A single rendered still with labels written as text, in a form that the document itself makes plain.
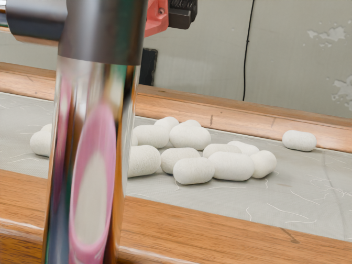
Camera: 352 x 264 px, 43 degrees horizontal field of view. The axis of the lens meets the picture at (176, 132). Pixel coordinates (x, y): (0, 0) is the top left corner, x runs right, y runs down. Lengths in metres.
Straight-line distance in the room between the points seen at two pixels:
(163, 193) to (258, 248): 0.12
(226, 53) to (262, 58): 0.19
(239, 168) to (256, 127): 0.19
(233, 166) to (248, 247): 0.15
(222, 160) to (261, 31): 2.09
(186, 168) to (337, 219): 0.10
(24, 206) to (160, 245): 0.06
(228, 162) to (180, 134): 0.08
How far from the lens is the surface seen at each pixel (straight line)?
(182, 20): 0.51
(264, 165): 0.34
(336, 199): 0.34
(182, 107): 0.52
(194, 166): 0.30
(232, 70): 2.40
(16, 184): 0.21
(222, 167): 0.32
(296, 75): 2.40
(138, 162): 0.29
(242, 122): 0.51
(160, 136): 0.38
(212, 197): 0.29
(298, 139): 0.47
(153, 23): 0.50
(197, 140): 0.39
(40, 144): 0.33
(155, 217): 0.19
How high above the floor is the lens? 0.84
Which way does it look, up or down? 12 degrees down
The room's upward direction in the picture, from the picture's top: 8 degrees clockwise
